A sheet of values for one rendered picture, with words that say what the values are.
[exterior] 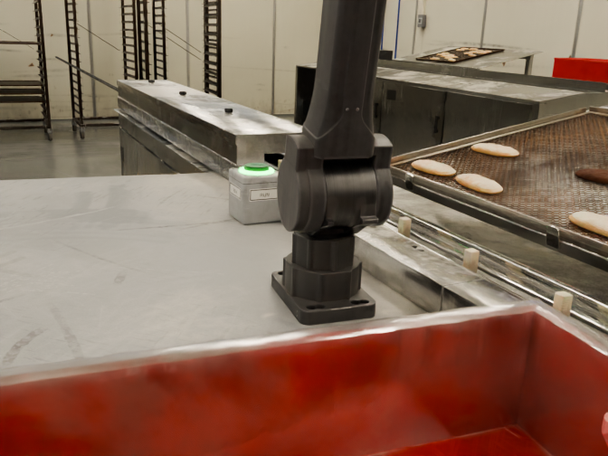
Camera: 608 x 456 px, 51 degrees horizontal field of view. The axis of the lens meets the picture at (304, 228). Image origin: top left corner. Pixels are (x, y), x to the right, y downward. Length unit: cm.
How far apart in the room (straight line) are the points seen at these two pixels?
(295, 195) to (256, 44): 765
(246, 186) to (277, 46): 741
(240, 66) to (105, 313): 755
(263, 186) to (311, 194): 37
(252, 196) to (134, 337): 40
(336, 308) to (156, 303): 20
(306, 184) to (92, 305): 27
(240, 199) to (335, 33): 45
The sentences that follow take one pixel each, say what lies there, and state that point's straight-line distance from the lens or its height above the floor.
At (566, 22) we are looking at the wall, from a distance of 576.
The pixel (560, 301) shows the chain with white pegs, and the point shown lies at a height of 86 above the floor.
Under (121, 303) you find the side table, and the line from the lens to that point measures 73.
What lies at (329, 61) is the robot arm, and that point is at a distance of 61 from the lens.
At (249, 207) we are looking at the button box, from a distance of 99.
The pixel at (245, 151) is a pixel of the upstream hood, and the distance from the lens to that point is 123.
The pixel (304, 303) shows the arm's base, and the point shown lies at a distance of 68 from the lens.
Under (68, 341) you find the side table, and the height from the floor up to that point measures 82.
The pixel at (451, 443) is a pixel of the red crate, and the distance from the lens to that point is 51.
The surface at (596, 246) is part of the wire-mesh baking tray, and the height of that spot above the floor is 89.
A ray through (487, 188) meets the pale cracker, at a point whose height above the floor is 90.
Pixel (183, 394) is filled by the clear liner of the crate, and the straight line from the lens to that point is 41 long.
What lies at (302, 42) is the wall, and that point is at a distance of 850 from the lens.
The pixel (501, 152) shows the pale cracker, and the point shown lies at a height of 93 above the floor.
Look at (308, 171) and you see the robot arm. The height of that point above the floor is 98.
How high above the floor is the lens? 111
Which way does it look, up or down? 17 degrees down
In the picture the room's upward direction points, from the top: 2 degrees clockwise
